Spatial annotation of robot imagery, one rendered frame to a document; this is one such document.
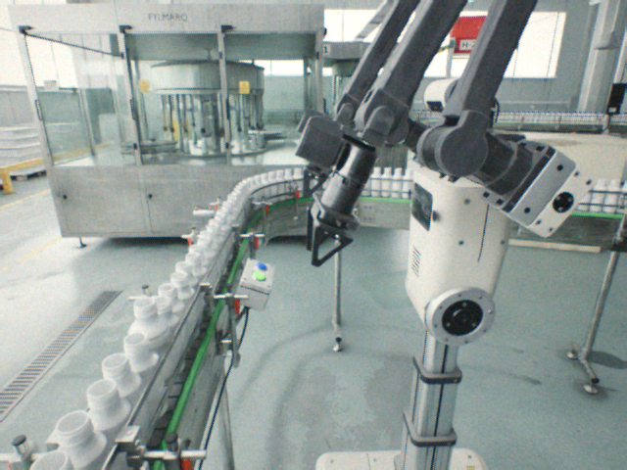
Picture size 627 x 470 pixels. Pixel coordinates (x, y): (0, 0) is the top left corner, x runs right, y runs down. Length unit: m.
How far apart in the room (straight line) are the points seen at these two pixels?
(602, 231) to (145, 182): 3.80
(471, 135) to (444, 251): 0.31
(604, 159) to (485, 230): 3.97
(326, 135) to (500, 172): 0.28
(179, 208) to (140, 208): 0.41
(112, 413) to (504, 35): 0.78
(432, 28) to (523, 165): 0.25
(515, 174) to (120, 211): 4.13
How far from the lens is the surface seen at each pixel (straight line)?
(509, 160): 0.68
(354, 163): 0.60
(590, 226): 2.42
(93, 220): 4.64
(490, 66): 0.67
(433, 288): 0.91
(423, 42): 0.64
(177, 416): 0.80
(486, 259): 0.90
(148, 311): 0.75
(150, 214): 4.37
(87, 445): 0.61
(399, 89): 0.61
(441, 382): 1.12
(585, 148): 4.72
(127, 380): 0.69
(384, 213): 2.27
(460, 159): 0.63
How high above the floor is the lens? 1.54
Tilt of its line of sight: 20 degrees down
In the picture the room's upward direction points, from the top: straight up
